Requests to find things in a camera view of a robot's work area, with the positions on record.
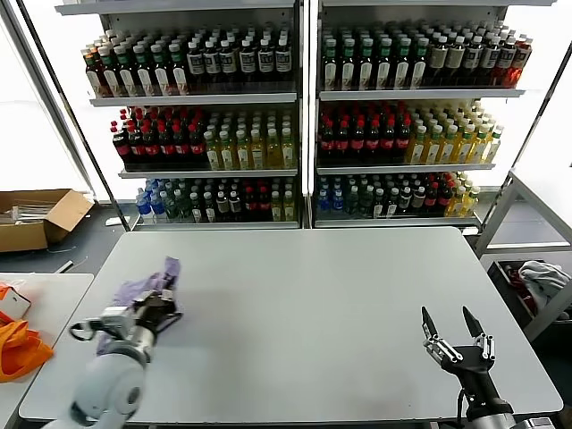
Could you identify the white and orange carton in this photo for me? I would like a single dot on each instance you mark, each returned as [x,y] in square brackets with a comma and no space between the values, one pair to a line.
[15,304]

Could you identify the orange red tea bottle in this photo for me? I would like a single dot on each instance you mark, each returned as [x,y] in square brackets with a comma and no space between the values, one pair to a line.
[93,76]
[518,69]

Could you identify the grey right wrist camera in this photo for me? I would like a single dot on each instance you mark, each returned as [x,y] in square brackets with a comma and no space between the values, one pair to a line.
[538,423]

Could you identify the red cap cola bottle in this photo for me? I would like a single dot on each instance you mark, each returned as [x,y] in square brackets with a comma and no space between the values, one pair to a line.
[327,143]
[151,149]
[358,143]
[121,149]
[196,149]
[389,143]
[166,149]
[181,149]
[342,143]
[373,143]
[403,143]
[136,149]

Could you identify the orange cloth bag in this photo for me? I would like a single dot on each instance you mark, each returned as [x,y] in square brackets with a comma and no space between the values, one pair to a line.
[18,353]

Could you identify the grey metal table frame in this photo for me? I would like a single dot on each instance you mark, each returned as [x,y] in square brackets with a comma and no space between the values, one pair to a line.
[496,219]

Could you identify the yellow drink bottle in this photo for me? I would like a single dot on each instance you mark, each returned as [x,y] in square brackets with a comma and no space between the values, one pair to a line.
[288,152]
[243,154]
[273,152]
[257,154]
[227,154]
[491,149]
[448,149]
[478,149]
[418,149]
[463,149]
[433,149]
[213,154]

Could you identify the green label tea bottle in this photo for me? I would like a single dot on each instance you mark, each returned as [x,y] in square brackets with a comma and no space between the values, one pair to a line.
[330,71]
[179,78]
[402,71]
[366,71]
[144,78]
[384,71]
[348,71]
[126,78]
[109,77]
[162,78]
[419,71]

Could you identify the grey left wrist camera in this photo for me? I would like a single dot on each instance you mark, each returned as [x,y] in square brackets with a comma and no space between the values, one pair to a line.
[116,319]

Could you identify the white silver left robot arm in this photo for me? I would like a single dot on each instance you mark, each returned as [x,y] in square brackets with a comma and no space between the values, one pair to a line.
[116,380]

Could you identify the small dark bottle white label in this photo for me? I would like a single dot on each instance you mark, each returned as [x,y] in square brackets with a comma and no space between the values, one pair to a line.
[406,201]
[235,206]
[418,200]
[222,206]

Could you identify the purple t-shirt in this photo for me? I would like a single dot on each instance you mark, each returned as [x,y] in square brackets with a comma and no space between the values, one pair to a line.
[156,279]

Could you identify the dark slanted frame pole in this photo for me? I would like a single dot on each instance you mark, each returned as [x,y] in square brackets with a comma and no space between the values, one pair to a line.
[537,118]
[107,196]

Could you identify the small yellow green bottle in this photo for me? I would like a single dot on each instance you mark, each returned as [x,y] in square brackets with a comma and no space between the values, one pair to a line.
[289,207]
[456,203]
[470,202]
[277,207]

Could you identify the small cola bottle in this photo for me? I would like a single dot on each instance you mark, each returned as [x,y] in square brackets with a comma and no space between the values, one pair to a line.
[264,205]
[250,205]
[444,199]
[431,200]

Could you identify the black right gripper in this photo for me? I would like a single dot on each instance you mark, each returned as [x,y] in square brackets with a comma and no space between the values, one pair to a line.
[476,375]

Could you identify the dark bottle black white label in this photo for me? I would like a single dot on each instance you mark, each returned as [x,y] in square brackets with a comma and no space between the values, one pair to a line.
[282,60]
[211,62]
[473,60]
[265,62]
[228,62]
[195,64]
[490,60]
[248,62]
[506,60]

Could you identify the green tinted water bottle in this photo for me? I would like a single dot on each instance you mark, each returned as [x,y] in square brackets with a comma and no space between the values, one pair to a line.
[171,209]
[353,203]
[366,203]

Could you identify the grey metal shelf unit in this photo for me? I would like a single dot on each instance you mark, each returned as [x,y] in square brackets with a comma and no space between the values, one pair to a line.
[402,95]
[201,99]

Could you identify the white packing material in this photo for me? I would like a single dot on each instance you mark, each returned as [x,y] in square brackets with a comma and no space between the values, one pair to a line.
[27,213]

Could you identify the black plastic crate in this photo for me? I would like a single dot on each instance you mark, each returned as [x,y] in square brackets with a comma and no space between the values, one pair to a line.
[505,290]

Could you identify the red garment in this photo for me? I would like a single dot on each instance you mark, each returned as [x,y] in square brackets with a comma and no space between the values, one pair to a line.
[529,304]

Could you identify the white grey garment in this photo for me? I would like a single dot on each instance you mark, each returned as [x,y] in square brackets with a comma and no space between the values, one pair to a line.
[540,279]

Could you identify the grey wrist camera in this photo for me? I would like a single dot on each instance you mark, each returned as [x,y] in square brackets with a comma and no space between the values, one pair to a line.
[116,319]
[538,423]

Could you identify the small dark bottle white cap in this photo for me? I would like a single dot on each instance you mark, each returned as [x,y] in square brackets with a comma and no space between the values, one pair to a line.
[209,209]
[379,204]
[392,203]
[196,209]

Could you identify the white strip on floor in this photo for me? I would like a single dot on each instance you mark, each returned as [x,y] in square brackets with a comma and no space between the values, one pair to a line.
[66,265]

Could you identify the blue label water bottle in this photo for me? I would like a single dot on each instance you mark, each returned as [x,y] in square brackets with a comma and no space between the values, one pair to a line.
[157,209]
[144,207]
[337,203]
[322,203]

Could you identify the open cardboard box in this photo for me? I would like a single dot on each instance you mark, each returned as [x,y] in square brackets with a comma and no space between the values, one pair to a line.
[27,234]

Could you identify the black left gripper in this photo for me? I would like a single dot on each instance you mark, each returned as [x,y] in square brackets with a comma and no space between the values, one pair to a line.
[156,315]

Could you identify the dark bottle beige label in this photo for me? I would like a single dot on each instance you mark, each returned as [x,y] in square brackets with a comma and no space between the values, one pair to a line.
[456,60]
[439,60]

